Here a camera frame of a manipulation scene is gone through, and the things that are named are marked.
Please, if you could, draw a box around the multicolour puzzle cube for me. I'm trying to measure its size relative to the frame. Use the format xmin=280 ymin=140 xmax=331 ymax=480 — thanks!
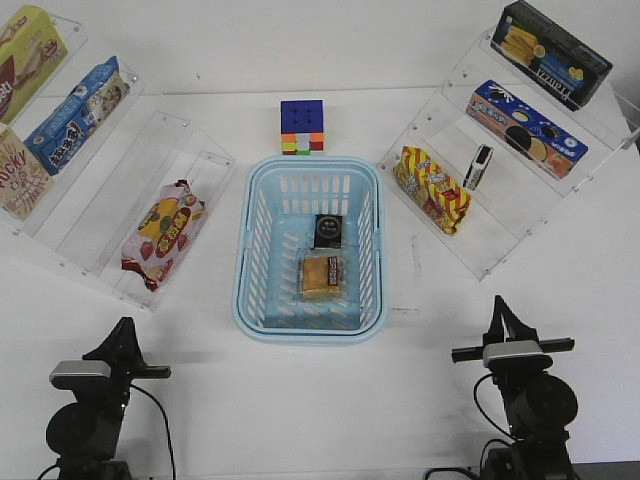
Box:
xmin=280 ymin=99 xmax=324 ymax=155

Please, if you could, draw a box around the pink fruit snack bag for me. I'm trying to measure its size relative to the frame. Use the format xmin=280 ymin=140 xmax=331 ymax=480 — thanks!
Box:
xmin=121 ymin=179 xmax=206 ymax=292

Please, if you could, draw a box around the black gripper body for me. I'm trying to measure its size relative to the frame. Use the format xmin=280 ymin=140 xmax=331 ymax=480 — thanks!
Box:
xmin=109 ymin=366 xmax=171 ymax=389
xmin=451 ymin=338 xmax=575 ymax=375

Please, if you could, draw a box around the clear acrylic shelf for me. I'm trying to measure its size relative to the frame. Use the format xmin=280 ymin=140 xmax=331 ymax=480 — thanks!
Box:
xmin=1 ymin=15 xmax=235 ymax=310
xmin=378 ymin=30 xmax=639 ymax=279

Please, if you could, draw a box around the beige Pocky box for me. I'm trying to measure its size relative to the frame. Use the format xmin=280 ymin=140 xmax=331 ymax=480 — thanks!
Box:
xmin=0 ymin=123 xmax=54 ymax=221

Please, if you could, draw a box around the blue chocolate chip cookie box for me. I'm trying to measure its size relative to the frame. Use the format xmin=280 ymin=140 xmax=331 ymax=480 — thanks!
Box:
xmin=25 ymin=56 xmax=130 ymax=176

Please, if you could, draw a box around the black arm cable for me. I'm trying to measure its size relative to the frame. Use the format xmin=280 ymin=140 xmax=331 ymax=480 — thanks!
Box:
xmin=37 ymin=384 xmax=179 ymax=480
xmin=424 ymin=374 xmax=511 ymax=476

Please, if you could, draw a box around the bread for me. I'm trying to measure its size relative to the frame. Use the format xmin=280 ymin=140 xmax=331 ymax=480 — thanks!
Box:
xmin=294 ymin=249 xmax=359 ymax=302

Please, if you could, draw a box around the blue Oreo biscuit box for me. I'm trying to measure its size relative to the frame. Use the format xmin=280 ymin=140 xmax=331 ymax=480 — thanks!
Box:
xmin=466 ymin=80 xmax=589 ymax=180

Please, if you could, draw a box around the light blue plastic basket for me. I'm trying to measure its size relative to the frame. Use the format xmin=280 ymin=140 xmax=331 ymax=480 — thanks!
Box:
xmin=232 ymin=156 xmax=388 ymax=345

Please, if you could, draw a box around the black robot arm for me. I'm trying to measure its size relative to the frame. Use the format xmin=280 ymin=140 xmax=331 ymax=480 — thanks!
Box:
xmin=451 ymin=295 xmax=578 ymax=479
xmin=46 ymin=317 xmax=171 ymax=479

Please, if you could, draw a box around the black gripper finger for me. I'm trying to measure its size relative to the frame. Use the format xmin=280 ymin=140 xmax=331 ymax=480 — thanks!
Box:
xmin=82 ymin=317 xmax=145 ymax=365
xmin=483 ymin=295 xmax=508 ymax=346
xmin=502 ymin=305 xmax=539 ymax=342

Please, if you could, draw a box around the red yellow striped snack bag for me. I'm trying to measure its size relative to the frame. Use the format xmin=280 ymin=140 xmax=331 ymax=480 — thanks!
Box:
xmin=393 ymin=145 xmax=472 ymax=235

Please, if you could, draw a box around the black Franzzi biscuit box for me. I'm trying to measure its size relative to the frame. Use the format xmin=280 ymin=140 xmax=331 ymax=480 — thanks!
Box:
xmin=490 ymin=1 xmax=613 ymax=111

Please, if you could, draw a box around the clear acrylic left shelf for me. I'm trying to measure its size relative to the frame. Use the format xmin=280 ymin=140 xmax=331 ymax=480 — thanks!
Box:
xmin=1 ymin=15 xmax=235 ymax=310

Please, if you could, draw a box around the yellow green snack box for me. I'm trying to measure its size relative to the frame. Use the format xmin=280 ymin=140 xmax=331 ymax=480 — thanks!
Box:
xmin=1 ymin=5 xmax=68 ymax=124

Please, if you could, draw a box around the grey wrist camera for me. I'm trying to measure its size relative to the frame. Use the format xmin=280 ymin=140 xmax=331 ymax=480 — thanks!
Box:
xmin=49 ymin=360 xmax=112 ymax=392
xmin=482 ymin=340 xmax=545 ymax=369

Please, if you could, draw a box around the clear acrylic right shelf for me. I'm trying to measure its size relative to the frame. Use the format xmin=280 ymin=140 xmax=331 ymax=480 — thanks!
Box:
xmin=378 ymin=30 xmax=639 ymax=279

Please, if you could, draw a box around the black white tissue pack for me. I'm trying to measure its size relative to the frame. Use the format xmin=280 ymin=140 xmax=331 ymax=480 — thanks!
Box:
xmin=463 ymin=144 xmax=494 ymax=191
xmin=312 ymin=214 xmax=343 ymax=249

